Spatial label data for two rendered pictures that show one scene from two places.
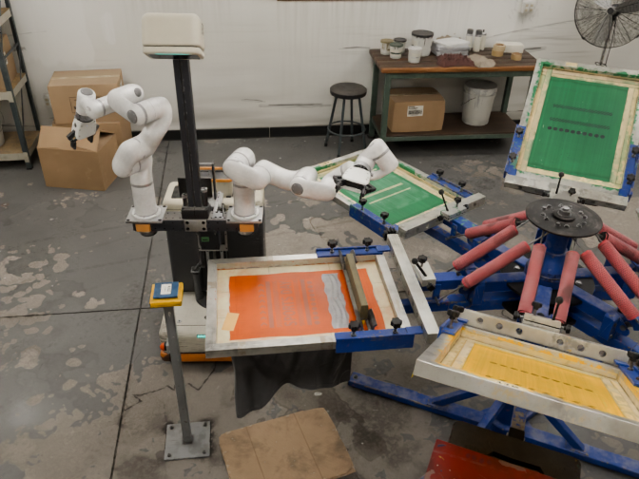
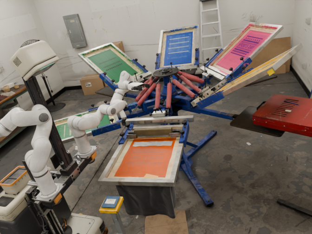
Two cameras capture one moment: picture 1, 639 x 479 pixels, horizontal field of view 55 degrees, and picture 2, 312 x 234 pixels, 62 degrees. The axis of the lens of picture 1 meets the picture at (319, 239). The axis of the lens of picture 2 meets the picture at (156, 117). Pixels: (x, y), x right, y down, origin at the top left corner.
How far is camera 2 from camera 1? 2.00 m
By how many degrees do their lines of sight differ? 54
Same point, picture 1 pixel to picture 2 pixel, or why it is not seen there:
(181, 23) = (42, 46)
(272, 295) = (138, 161)
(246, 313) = (147, 171)
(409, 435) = not seen: hidden behind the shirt
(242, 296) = (133, 172)
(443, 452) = (258, 114)
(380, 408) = not seen: hidden behind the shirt
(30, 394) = not seen: outside the picture
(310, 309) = (155, 151)
